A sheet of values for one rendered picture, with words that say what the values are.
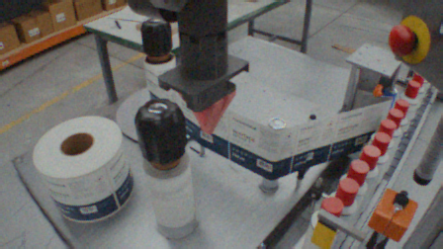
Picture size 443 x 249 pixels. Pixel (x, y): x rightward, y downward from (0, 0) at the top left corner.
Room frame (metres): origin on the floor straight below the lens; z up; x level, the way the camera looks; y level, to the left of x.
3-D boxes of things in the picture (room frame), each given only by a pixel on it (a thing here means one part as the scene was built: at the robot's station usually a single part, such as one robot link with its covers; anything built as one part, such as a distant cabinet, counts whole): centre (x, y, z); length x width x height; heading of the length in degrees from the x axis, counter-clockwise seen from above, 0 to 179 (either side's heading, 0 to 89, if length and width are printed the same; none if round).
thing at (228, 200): (0.67, 0.10, 0.86); 0.80 x 0.67 x 0.05; 139
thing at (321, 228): (0.24, -0.13, 1.09); 0.03 x 0.01 x 0.06; 49
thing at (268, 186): (0.52, -0.10, 0.97); 0.05 x 0.05 x 0.19
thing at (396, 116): (0.53, -0.36, 0.98); 0.05 x 0.05 x 0.20
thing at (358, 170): (0.38, -0.23, 0.98); 0.05 x 0.05 x 0.20
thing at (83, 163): (0.50, 0.32, 0.95); 0.20 x 0.20 x 0.14
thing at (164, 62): (0.81, 0.19, 1.04); 0.09 x 0.09 x 0.29
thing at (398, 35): (0.35, -0.22, 1.33); 0.04 x 0.03 x 0.04; 14
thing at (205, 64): (0.35, 0.03, 1.29); 0.10 x 0.07 x 0.07; 139
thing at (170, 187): (0.41, 0.11, 1.03); 0.09 x 0.09 x 0.30
